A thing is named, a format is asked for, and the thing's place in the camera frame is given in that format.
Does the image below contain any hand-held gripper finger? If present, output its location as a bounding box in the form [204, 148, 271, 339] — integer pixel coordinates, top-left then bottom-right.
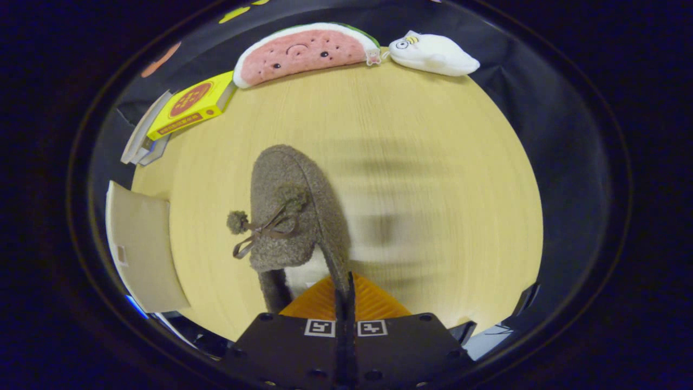
[223, 272, 347, 389]
[345, 272, 473, 389]

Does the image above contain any brown fuzzy slipper shoe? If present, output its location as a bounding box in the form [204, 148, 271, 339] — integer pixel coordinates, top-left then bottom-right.
[226, 144, 352, 315]

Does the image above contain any beige fabric storage box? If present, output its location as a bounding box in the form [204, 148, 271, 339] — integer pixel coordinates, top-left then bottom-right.
[106, 180, 191, 314]

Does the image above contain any black table clamp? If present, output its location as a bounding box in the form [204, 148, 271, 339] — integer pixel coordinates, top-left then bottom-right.
[519, 282, 540, 316]
[448, 321, 478, 345]

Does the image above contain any blue printed packet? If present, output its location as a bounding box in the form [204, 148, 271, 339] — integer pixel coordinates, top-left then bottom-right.
[126, 294, 151, 321]

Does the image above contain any blue book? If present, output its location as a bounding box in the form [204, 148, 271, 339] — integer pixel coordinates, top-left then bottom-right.
[140, 134, 173, 166]

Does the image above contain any yellow book with red circle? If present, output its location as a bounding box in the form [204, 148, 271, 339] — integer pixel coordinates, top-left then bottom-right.
[146, 70, 239, 141]

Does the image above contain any watermelon slice plush toy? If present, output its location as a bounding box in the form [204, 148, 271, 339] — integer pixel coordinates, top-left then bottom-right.
[233, 22, 381, 89]

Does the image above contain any white plush toy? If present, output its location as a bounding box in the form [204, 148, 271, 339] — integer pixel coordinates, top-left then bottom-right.
[387, 30, 481, 77]

